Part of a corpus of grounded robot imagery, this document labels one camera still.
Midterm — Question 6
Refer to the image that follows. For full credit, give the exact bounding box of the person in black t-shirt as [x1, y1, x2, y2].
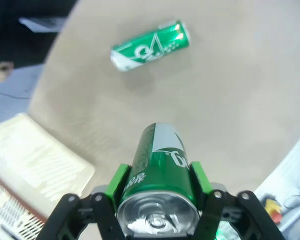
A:
[0, 0, 75, 70]

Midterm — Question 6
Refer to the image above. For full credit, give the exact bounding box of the white equipment stand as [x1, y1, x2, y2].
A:
[254, 129, 300, 240]

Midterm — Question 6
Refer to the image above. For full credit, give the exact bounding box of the red yellow emergency stop button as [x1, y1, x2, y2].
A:
[264, 198, 283, 224]

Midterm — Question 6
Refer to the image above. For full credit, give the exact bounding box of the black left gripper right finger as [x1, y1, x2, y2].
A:
[189, 161, 286, 240]

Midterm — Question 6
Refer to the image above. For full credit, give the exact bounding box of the green drink can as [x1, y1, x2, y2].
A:
[116, 121, 201, 237]
[110, 19, 191, 73]

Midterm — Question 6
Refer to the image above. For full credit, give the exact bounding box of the cream basket with brown rim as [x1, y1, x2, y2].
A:
[0, 112, 96, 240]

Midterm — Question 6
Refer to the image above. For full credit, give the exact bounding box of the person's right hand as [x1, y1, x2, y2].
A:
[0, 61, 15, 84]

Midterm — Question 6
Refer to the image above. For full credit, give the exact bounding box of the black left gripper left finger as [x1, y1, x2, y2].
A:
[37, 163, 131, 240]

